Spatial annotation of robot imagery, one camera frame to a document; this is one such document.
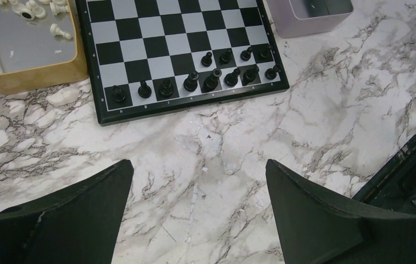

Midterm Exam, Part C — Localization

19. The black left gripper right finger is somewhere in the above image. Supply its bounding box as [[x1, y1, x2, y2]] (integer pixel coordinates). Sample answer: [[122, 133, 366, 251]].
[[265, 159, 416, 263]]

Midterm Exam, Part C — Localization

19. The pile of white chess pieces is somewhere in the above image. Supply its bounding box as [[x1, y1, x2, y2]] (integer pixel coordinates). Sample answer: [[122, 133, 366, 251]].
[[0, 0, 70, 19]]

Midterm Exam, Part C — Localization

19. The black chess king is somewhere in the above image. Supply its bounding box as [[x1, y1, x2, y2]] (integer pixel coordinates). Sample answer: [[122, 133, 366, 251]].
[[202, 68, 222, 93]]

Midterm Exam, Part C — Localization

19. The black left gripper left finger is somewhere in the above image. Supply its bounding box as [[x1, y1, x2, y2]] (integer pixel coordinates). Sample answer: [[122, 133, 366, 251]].
[[0, 159, 134, 263]]

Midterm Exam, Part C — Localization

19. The black chess rook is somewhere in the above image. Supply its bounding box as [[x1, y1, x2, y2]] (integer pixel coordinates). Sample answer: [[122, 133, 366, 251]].
[[111, 85, 126, 102], [224, 68, 241, 87]]

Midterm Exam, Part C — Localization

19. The pink tin box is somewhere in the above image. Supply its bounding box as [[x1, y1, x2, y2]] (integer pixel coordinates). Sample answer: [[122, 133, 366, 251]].
[[267, 0, 354, 39]]

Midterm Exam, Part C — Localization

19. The black chess queen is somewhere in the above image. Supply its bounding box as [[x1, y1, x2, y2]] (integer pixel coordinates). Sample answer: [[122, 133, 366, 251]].
[[183, 70, 199, 92]]

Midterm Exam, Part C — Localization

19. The black chess pawn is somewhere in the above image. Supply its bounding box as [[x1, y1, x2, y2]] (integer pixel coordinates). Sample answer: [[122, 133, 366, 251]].
[[219, 48, 232, 65], [240, 47, 253, 61], [258, 45, 272, 60], [201, 52, 213, 67]]

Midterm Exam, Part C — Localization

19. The white chess piece black base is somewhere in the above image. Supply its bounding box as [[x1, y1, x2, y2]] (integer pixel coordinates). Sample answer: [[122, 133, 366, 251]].
[[20, 8, 36, 21]]

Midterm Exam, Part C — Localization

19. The black mounting rail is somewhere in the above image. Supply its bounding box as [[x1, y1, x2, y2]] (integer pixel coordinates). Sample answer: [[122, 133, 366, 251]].
[[353, 134, 416, 215]]

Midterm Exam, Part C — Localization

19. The black chess bishop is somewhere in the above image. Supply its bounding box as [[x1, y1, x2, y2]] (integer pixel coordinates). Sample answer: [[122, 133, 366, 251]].
[[137, 80, 152, 98]]

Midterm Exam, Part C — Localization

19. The black and silver chessboard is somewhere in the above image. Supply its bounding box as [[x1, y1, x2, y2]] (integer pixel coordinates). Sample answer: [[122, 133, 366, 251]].
[[76, 0, 290, 125]]

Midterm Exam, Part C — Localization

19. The white chess pawn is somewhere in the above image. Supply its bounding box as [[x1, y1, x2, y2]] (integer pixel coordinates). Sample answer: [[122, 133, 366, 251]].
[[49, 23, 73, 40]]

